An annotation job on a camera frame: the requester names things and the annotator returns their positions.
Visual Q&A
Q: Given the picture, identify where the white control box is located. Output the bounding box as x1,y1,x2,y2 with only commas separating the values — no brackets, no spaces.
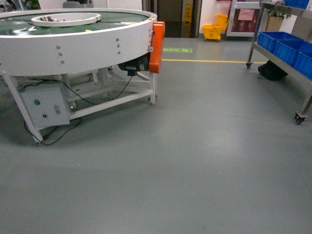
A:
20,82,71,128

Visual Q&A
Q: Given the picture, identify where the orange motor guard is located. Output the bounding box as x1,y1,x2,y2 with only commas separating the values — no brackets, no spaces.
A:
149,21,165,74

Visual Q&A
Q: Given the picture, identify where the yellow mop bucket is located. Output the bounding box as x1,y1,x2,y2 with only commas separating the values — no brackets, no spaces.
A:
203,14,229,41

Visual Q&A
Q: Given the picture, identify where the black power cable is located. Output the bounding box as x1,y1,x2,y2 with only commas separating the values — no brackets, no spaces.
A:
23,74,134,146

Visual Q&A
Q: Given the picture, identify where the steel shelf cart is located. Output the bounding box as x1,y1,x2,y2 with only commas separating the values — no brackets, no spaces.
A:
246,0,312,125

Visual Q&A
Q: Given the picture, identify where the black bag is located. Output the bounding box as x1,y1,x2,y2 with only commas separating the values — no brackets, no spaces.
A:
258,60,288,81

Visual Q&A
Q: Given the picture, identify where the yellow wet floor sign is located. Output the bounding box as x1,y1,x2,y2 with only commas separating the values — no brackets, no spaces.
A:
181,0,194,38

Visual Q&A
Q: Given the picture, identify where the black motor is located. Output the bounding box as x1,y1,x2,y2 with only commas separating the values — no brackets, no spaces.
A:
118,53,150,77

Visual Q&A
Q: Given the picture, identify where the white round conveyor table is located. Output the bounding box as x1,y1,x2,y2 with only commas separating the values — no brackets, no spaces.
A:
0,8,158,145

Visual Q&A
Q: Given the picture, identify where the blue bin on cart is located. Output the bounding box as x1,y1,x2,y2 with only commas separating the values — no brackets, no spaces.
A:
273,40,312,67
257,31,302,53

